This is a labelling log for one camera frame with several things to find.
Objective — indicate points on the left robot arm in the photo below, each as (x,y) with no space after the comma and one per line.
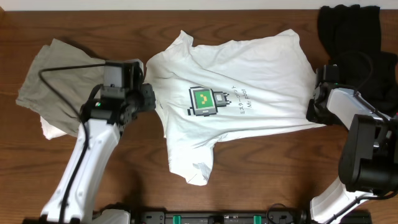
(110,107)

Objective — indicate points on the white printed t-shirt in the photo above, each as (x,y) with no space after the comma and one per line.
(205,94)

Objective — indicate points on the black garment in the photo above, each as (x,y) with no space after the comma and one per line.
(351,35)

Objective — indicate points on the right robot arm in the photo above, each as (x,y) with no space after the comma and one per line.
(367,169)

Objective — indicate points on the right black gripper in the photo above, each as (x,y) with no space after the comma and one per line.
(311,116)

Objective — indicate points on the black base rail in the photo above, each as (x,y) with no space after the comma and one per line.
(217,218)

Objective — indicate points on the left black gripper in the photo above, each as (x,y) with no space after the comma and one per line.
(148,98)

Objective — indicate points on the folded white garment underneath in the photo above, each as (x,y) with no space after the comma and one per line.
(49,131)

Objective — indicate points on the folded olive green garment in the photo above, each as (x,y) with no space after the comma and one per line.
(74,85)

